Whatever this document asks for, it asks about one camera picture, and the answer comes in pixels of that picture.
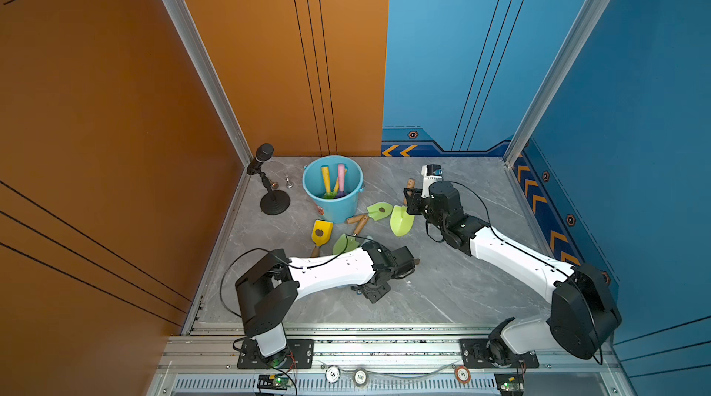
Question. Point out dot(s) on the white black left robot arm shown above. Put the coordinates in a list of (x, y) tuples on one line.
[(269, 289)]

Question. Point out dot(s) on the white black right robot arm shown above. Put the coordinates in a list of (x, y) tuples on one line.
[(583, 312)]

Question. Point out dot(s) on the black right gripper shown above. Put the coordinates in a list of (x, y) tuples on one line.
[(416, 199)]

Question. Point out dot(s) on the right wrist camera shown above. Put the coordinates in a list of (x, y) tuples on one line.
[(430, 174)]

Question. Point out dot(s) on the green trowel wooden handle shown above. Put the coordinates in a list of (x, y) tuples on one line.
[(401, 222), (349, 241)]

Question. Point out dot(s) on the black microphone on stand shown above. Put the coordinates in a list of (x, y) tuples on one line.
[(274, 201)]

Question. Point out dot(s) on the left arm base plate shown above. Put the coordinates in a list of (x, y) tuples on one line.
[(298, 354)]

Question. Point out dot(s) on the light blue plastic bucket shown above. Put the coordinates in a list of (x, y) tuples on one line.
[(336, 210)]

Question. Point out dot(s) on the green trowel yellow blue handle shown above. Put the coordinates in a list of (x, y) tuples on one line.
[(335, 186)]

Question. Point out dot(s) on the lime trowel yellow handle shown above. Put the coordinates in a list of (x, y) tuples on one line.
[(326, 178)]

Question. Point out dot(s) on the purple trowel pink handle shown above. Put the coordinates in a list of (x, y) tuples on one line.
[(341, 183)]

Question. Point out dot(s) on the yellow trowel wooden handle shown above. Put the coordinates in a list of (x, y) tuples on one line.
[(321, 234)]

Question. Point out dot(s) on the green trowel brown handle upper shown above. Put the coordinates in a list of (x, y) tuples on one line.
[(376, 212)]

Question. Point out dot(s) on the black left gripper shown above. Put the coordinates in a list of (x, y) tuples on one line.
[(376, 296)]

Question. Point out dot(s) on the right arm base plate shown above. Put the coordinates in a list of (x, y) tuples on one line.
[(484, 353)]

